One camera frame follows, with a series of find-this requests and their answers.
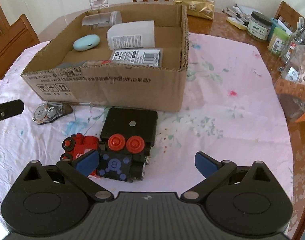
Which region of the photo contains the red toy train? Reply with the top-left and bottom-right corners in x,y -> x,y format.
60,133 -> 99,178

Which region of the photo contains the black toy train blue cube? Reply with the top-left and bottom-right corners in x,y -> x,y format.
97,133 -> 149,183

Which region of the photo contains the light blue earbud case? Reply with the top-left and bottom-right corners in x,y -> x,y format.
73,34 -> 100,51

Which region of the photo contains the clear plastic jar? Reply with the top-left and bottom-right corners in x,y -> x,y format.
82,11 -> 123,28

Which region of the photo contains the white plastic bottle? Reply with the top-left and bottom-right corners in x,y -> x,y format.
106,21 -> 155,50

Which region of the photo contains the black box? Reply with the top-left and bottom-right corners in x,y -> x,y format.
100,108 -> 158,155

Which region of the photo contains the pink floral tablecloth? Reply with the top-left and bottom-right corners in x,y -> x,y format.
0,33 -> 293,239

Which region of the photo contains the wooden chair at left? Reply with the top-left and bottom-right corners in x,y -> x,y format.
0,14 -> 40,81

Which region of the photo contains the large clear jar black lid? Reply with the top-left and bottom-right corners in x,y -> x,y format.
275,41 -> 305,123

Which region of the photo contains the cardboard box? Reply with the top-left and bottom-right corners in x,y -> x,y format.
21,2 -> 189,112

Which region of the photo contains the green lid container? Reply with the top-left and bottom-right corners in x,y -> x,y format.
268,27 -> 289,55

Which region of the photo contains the small glass jar black lid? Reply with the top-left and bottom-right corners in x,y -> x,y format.
247,11 -> 272,41

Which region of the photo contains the stack of papers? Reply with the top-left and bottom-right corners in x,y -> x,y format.
222,5 -> 251,30

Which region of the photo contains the pen holder with pens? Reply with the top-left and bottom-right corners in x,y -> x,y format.
292,17 -> 305,44

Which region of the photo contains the wooden chair far right corner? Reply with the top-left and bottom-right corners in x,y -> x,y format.
274,1 -> 304,28

